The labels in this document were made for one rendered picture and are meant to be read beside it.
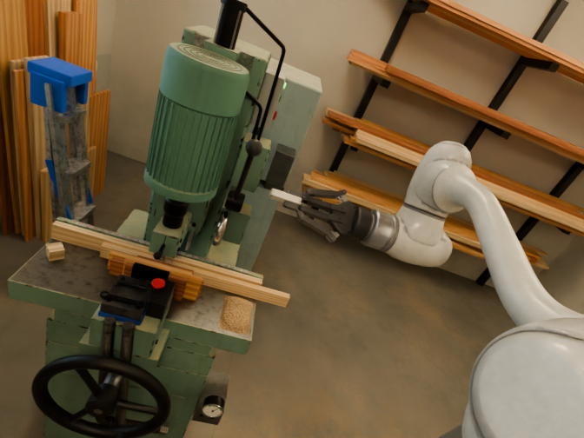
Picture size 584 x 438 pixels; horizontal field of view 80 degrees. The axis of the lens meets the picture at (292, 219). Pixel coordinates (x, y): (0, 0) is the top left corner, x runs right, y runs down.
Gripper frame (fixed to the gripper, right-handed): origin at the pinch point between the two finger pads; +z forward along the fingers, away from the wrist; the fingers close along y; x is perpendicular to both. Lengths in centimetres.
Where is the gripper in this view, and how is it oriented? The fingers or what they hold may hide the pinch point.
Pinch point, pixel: (284, 197)
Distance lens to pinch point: 77.3
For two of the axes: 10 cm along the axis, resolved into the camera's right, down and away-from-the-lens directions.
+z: -9.3, -3.1, -1.8
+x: 2.6, -2.2, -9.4
